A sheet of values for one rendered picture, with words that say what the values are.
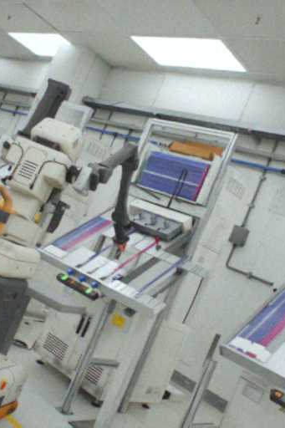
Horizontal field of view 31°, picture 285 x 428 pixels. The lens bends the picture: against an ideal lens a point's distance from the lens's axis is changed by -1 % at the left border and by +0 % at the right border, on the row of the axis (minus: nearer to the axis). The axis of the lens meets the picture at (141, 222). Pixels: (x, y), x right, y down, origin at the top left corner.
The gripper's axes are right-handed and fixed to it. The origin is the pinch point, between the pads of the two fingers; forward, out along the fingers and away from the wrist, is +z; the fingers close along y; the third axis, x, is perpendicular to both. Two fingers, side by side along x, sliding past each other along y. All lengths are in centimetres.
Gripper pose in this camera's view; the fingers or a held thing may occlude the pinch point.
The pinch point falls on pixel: (123, 250)
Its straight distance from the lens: 312.0
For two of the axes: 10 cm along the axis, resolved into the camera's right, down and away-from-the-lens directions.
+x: -6.9, 4.5, -5.7
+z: 1.4, 8.5, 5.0
